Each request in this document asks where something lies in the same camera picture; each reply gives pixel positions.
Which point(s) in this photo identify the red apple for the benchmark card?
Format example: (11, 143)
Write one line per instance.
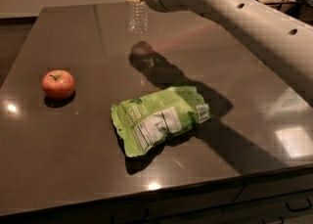
(58, 84)

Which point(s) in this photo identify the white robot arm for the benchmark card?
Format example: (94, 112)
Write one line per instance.
(282, 43)

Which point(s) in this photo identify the clear plastic water bottle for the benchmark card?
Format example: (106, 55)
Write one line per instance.
(138, 17)

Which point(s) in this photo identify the green snack bag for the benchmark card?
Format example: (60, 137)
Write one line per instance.
(145, 122)

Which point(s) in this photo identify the black drawer handle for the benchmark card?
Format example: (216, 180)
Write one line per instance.
(299, 205)

